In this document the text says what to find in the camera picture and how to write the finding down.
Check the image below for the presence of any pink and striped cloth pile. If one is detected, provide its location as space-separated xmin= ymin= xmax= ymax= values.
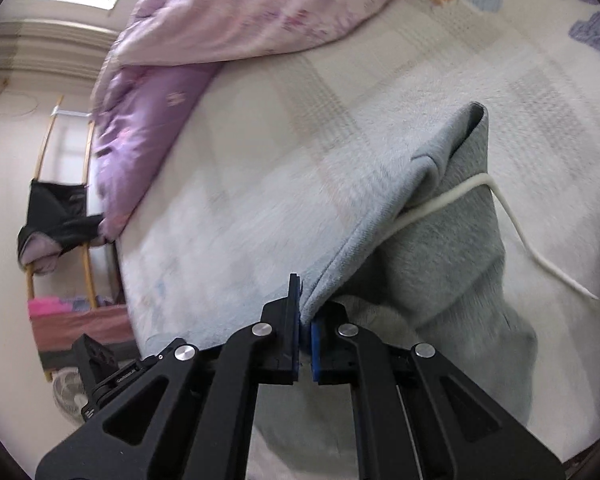
xmin=27 ymin=297 xmax=136 ymax=370

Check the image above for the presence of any dark garment on rack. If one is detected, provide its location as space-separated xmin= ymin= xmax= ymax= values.
xmin=17 ymin=178 xmax=106 ymax=276

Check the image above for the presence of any bed with pale checked sheet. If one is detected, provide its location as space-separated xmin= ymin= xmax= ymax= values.
xmin=116 ymin=0 xmax=600 ymax=471

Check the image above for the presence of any wooden clothes rack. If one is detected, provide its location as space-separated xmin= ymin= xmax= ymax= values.
xmin=25 ymin=96 xmax=101 ymax=311

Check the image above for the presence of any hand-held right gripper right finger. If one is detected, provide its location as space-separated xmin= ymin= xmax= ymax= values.
xmin=310 ymin=302 xmax=565 ymax=480

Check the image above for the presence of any purple floral quilt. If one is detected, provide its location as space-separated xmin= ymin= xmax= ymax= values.
xmin=89 ymin=0 xmax=426 ymax=244

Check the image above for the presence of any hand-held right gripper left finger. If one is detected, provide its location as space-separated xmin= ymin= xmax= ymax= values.
xmin=35 ymin=273 xmax=302 ymax=480

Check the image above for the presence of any white floor fan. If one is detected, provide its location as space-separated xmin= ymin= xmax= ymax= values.
xmin=51 ymin=366 xmax=92 ymax=429

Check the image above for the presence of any grey hooded sweatshirt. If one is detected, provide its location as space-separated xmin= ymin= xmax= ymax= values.
xmin=250 ymin=102 xmax=539 ymax=480

